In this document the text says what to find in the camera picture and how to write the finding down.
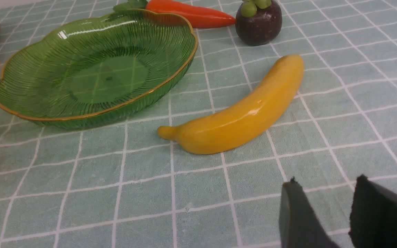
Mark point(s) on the orange toy carrot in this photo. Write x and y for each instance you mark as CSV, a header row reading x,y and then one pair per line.
x,y
199,17

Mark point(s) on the green glass leaf plate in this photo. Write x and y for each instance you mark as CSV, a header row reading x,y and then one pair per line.
x,y
97,71

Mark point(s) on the purple toy mangosteen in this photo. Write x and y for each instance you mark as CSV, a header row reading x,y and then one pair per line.
x,y
258,22

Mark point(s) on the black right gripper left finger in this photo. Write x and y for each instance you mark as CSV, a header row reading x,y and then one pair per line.
x,y
298,224

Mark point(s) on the yellow toy banana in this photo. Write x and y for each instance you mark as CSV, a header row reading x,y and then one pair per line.
x,y
245,120

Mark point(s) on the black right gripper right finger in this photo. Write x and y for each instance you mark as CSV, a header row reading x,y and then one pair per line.
x,y
373,218

